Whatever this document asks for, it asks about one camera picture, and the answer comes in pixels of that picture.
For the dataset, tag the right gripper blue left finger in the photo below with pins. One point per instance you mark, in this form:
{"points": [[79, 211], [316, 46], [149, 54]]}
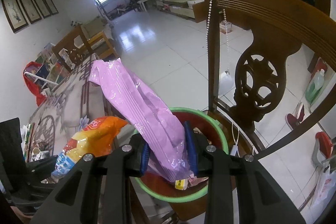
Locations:
{"points": [[145, 156]]}

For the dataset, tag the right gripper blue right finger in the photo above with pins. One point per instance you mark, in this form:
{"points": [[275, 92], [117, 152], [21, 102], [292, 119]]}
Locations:
{"points": [[191, 147]]}

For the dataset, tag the pink plastic bag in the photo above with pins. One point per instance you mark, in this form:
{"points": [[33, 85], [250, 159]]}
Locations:
{"points": [[149, 115]]}

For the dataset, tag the beige paper cup wad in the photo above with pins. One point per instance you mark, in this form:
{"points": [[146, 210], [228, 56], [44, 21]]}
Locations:
{"points": [[40, 151]]}

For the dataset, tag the orange yellow snack bag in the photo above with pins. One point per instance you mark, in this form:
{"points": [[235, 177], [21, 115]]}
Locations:
{"points": [[95, 138]]}

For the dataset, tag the red bin with green rim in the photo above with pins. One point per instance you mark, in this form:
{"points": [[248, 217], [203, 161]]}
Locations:
{"points": [[192, 188]]}

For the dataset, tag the red cloth on rack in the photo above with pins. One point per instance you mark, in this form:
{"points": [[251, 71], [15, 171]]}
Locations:
{"points": [[34, 88]]}

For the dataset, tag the red slipper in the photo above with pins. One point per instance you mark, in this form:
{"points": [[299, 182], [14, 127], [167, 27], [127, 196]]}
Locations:
{"points": [[323, 149], [294, 120]]}

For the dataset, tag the white bookshelf rack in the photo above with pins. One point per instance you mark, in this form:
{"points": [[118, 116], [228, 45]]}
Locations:
{"points": [[52, 72]]}

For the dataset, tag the cardboard tissue box on floor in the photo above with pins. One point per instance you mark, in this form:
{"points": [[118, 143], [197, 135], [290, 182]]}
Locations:
{"points": [[225, 27]]}

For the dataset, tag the wooden bench chair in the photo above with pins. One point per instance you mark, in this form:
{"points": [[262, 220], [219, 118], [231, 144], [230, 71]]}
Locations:
{"points": [[76, 45]]}

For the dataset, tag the low white tv cabinet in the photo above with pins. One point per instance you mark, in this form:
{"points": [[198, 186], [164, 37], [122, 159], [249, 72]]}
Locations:
{"points": [[194, 9]]}

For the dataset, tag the green detergent bottle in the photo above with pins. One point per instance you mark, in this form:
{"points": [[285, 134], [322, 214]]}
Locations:
{"points": [[315, 86]]}

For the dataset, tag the white small stool table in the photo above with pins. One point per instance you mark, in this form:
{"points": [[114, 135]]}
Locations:
{"points": [[143, 4]]}

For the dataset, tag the white plastic bag on floor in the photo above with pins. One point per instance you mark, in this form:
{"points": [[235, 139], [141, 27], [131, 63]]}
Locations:
{"points": [[323, 193]]}

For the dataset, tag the carved dark wooden chair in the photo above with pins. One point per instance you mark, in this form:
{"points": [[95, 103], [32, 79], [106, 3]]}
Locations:
{"points": [[279, 28]]}

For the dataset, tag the framed pictures on wall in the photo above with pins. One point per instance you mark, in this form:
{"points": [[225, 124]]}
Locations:
{"points": [[22, 13]]}

